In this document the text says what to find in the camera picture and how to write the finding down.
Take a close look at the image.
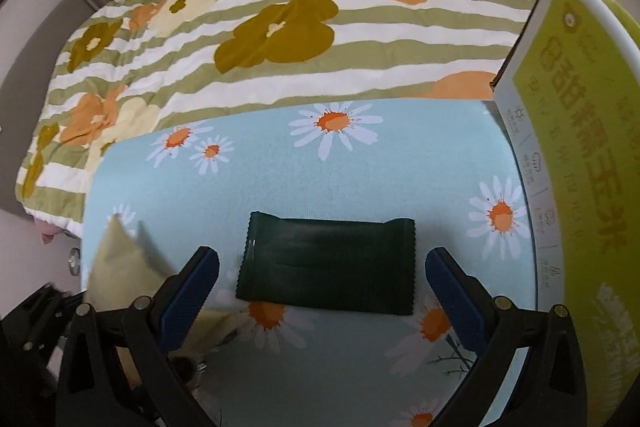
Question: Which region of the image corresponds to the pink folded cloth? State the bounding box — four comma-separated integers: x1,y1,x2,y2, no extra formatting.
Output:
37,222,71,245

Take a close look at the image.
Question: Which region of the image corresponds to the yellow-green cardboard box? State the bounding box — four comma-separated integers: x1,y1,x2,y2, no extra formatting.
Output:
490,0,640,427

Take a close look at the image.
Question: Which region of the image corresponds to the daisy print tablecloth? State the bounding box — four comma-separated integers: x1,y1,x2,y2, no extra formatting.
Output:
82,99,541,427

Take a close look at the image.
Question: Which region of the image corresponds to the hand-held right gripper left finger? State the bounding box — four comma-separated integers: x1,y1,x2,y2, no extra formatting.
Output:
55,246,221,427

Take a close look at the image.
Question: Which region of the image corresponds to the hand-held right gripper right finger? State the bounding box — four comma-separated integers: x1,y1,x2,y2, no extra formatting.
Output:
425,247,593,427

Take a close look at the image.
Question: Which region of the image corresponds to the floral striped blanket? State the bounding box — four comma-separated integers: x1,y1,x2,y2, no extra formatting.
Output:
15,0,533,233

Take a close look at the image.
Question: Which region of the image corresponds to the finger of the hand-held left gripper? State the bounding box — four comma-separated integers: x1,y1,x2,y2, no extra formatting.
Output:
2,283,81,350

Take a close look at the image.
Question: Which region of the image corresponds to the white cheese snack bag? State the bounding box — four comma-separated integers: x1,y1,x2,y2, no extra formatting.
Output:
82,213,241,388

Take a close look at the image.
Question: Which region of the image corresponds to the dark green snack packet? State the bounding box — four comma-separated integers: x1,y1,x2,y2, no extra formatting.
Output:
235,211,417,317

